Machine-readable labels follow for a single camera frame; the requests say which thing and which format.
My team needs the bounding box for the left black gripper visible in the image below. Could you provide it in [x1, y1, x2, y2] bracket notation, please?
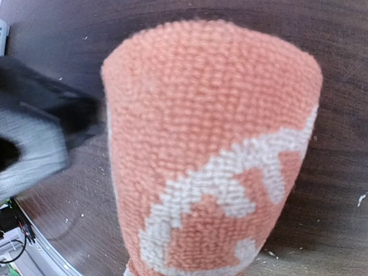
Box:
[1, 56, 103, 201]

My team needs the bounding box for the beige bunny print towel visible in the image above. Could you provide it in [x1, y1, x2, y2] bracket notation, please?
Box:
[101, 20, 323, 275]

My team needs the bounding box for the white plastic basket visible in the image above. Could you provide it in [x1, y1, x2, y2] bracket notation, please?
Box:
[0, 19, 10, 57]

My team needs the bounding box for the front aluminium rail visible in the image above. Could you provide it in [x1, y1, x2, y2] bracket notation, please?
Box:
[11, 198, 82, 276]

